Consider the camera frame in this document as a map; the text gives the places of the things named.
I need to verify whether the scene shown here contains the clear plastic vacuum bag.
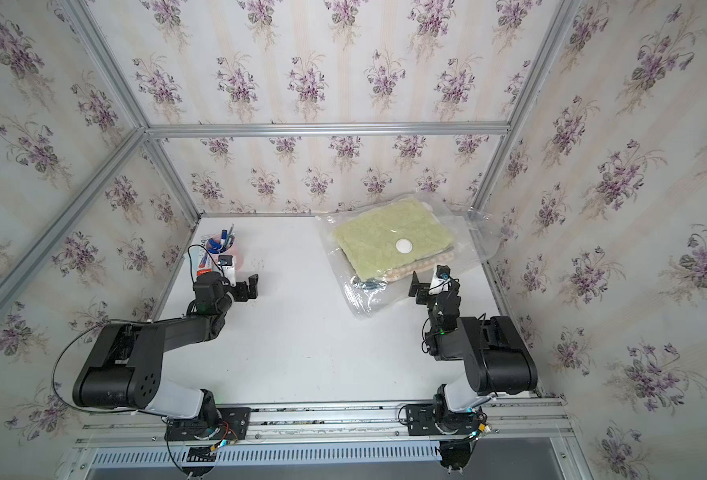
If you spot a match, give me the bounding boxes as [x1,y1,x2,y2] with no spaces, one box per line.
[315,194,503,318]

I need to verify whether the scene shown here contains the light green blanket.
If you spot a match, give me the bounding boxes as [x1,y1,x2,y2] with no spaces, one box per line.
[331,197,455,280]

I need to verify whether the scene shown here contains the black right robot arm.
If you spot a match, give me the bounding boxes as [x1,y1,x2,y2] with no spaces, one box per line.
[409,265,539,421]

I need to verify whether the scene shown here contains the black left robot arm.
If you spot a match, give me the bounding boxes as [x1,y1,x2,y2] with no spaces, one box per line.
[68,271,259,429]

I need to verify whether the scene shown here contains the white patterned folded blanket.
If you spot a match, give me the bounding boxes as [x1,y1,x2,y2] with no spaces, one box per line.
[371,252,455,283]

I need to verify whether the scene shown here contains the white vacuum bag valve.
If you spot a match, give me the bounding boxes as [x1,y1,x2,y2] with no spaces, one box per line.
[395,238,413,254]

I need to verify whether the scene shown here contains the pink pen cup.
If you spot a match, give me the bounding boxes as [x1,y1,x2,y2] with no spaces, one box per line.
[211,235,244,272]

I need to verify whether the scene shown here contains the blue pens in cup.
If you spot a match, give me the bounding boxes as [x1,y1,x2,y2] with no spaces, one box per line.
[204,225,234,254]

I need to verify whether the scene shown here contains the light blue box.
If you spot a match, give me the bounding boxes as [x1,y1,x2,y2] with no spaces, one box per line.
[185,244,211,282]

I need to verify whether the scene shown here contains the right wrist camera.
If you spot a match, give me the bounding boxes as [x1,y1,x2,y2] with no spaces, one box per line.
[429,265,453,295]

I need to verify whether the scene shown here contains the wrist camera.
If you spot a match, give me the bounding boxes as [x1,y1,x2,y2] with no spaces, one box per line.
[429,265,453,295]
[217,254,236,286]

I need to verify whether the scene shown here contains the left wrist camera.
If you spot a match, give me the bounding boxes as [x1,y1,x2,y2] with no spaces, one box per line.
[217,254,236,286]

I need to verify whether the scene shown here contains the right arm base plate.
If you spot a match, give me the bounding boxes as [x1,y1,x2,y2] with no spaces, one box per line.
[397,403,487,436]

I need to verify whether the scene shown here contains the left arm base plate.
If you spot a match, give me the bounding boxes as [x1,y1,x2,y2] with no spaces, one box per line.
[164,407,252,442]

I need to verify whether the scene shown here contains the aluminium mounting rail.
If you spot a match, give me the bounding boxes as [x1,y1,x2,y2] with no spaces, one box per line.
[75,397,575,447]

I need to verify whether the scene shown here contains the aluminium frame crossbar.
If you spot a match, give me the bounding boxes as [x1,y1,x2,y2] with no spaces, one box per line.
[145,121,511,139]

